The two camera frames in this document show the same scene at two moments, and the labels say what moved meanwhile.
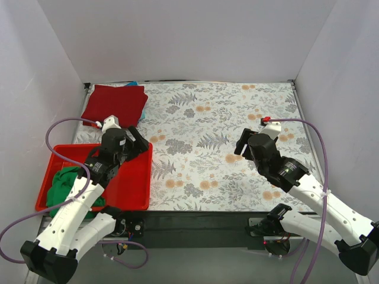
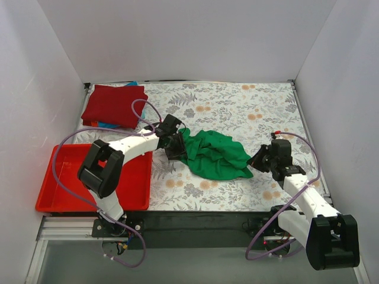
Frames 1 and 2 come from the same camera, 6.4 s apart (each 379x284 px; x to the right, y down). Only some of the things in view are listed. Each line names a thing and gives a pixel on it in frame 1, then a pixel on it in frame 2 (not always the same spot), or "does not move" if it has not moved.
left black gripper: x=134 y=144 to x=177 y=145
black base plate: x=198 y=230 does not move
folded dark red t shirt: x=126 y=102 does not move
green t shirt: x=61 y=184 to x=209 y=155
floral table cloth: x=193 y=128 does not move
